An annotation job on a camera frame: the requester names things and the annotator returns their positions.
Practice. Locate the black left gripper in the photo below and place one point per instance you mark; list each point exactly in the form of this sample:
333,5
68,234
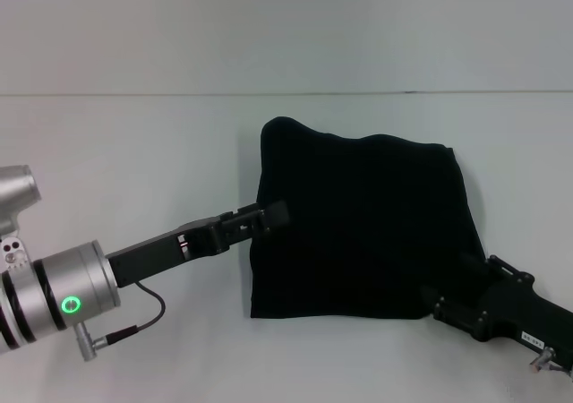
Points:
179,246

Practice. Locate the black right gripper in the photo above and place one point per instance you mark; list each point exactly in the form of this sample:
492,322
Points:
524,309

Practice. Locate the black shirt with FREE print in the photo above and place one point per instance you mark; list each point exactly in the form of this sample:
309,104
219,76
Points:
358,219

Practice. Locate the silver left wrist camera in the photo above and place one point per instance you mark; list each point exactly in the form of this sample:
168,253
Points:
15,215

